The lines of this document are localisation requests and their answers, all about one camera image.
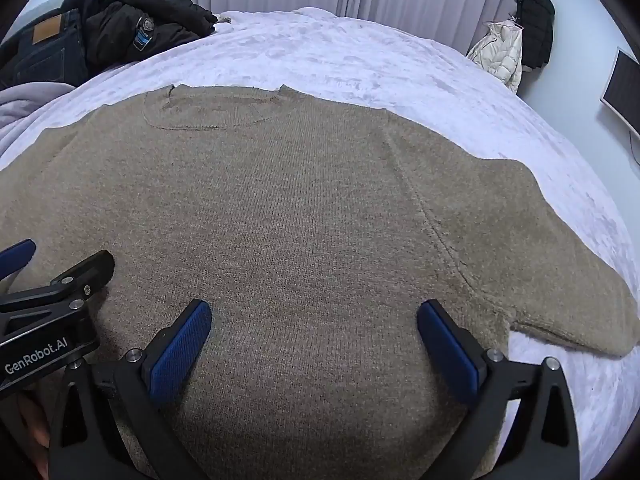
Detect white puffer jacket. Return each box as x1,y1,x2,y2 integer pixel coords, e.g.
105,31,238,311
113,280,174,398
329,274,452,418
466,20,524,94

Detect person's left hand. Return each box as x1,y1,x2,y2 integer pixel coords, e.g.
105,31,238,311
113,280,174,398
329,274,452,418
15,395,52,480

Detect olive knit sweater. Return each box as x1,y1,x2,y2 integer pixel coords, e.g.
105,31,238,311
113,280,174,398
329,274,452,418
0,84,640,480

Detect dark blue jeans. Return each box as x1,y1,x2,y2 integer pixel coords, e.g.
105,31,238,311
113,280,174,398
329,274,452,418
0,7,92,92

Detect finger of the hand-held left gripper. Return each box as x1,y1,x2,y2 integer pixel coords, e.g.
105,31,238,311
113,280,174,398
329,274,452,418
0,239,37,281
0,250,116,316

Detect black jacket with badge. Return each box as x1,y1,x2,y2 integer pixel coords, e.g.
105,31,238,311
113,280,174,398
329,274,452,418
80,0,220,67

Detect white-framed monitor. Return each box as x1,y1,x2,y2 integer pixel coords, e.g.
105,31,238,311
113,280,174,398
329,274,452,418
600,47,640,139

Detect grey crumpled cloth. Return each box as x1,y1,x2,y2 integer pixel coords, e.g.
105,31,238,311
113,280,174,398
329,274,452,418
0,80,76,143

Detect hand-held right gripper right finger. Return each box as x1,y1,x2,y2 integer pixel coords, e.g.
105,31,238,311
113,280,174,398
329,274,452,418
417,299,596,480

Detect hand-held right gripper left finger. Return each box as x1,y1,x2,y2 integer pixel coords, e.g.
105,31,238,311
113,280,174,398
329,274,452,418
47,299,213,480

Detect black hanging jacket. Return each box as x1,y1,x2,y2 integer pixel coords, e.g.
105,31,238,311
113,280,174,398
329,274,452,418
514,0,556,69

